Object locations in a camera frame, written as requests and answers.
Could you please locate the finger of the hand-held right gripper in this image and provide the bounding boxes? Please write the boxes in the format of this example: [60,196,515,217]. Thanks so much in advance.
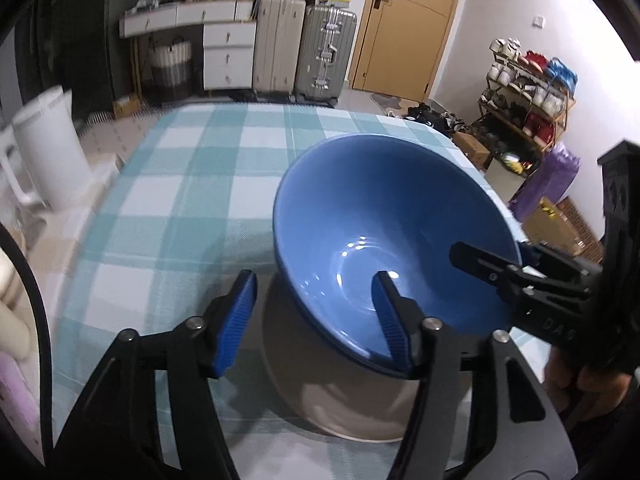
[449,242,551,311]
[520,241,603,287]

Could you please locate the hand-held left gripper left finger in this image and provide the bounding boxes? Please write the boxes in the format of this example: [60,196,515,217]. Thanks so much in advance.
[52,269,259,480]

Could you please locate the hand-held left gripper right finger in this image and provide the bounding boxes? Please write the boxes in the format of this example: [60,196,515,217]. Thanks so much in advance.
[371,270,581,480]

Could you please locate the blue ceramic bowl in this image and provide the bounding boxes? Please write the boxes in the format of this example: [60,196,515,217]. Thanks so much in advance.
[272,132,523,380]

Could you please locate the stacked small cream bowls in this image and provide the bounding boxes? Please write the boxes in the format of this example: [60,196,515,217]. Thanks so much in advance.
[0,300,32,362]

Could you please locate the person's right hand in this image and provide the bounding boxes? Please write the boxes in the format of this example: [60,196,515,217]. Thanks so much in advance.
[542,345,638,428]

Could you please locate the cat print cardboard box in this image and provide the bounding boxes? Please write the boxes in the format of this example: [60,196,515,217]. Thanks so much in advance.
[522,197,597,262]

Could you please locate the purple bag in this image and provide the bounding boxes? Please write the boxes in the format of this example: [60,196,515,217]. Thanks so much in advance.
[509,141,582,224]

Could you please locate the brown cardboard box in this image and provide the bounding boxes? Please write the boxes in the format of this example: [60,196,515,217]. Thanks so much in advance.
[452,131,494,169]

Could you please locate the teal plaid tablecloth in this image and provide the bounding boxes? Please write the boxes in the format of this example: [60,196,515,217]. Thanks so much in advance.
[50,102,551,480]

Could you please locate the wooden shoe rack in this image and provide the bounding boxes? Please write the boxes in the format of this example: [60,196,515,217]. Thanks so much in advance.
[477,42,577,157]

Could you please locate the pile of dark shoes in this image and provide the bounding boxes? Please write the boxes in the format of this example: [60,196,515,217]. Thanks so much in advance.
[400,102,474,136]

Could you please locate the group of assorted shoes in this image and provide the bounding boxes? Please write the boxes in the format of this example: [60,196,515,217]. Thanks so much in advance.
[487,37,579,147]

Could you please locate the low cardboard box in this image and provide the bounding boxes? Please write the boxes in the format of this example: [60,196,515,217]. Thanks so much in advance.
[112,95,147,120]

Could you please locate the wooden door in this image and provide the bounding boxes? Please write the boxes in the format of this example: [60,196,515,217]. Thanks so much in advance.
[348,0,468,104]

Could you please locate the white electric kettle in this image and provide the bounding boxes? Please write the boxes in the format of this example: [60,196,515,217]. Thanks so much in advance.
[0,86,96,213]

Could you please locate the woven two-tone basket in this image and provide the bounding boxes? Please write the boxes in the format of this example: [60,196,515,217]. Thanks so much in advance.
[150,35,194,94]

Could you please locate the white desk with drawers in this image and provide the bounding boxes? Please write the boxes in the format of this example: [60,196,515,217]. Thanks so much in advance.
[119,0,258,94]

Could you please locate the silver suitcase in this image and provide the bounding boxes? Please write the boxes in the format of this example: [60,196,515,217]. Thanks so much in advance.
[294,5,358,104]

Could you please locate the beige suitcase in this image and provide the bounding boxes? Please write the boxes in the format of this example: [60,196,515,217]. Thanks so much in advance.
[251,0,307,96]

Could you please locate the dark grey fridge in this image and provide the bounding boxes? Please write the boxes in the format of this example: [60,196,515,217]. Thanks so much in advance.
[45,0,123,111]

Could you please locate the black cable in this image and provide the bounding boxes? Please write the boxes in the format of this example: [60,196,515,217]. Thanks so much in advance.
[0,222,55,466]

